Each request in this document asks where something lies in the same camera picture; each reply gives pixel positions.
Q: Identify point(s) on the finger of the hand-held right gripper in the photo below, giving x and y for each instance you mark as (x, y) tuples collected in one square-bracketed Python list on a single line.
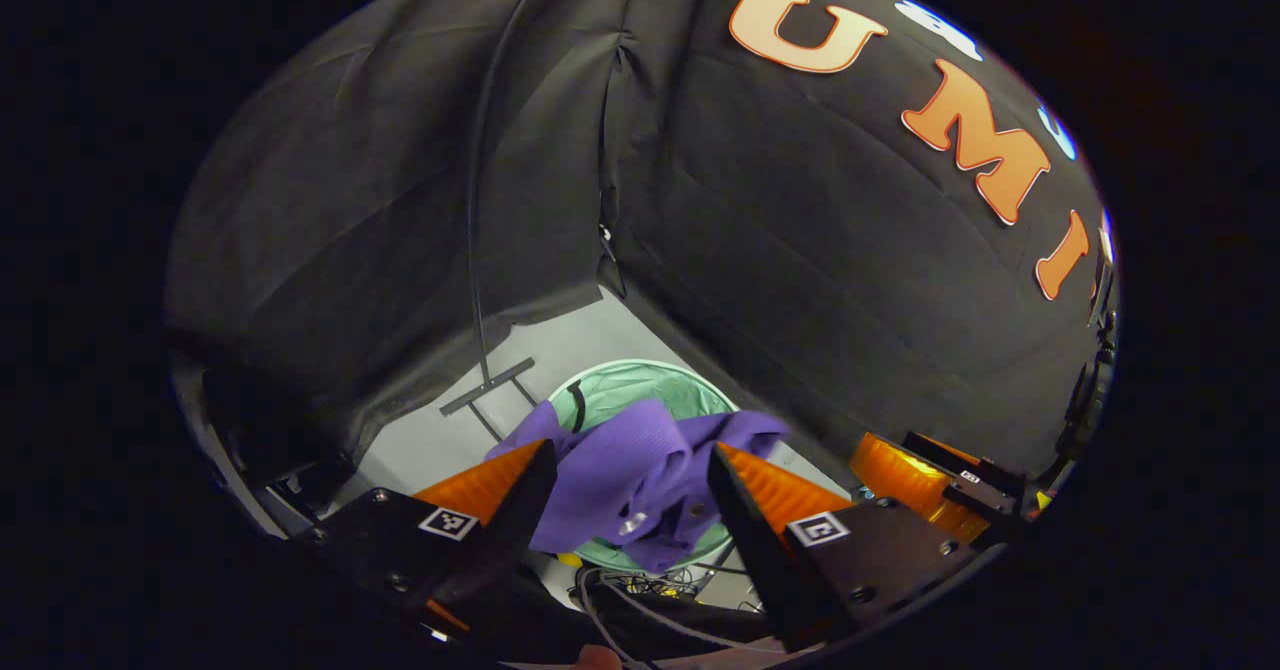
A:
[(890, 470)]

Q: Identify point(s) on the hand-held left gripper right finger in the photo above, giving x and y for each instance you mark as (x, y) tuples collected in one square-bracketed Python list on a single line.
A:
[(745, 530)]

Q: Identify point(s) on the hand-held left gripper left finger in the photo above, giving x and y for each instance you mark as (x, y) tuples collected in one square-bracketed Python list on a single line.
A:
[(515, 510)]

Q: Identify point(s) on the green laundry hamper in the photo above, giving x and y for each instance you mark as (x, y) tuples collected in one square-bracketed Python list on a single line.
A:
[(640, 385)]

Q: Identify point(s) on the black clothes rack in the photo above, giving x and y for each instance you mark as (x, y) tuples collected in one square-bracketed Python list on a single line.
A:
[(473, 200)]

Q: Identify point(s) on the black backdrop cloth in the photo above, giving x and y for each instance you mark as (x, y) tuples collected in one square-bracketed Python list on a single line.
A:
[(800, 230)]

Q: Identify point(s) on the plain black side cloth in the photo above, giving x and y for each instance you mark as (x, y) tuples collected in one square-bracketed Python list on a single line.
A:
[(350, 200)]

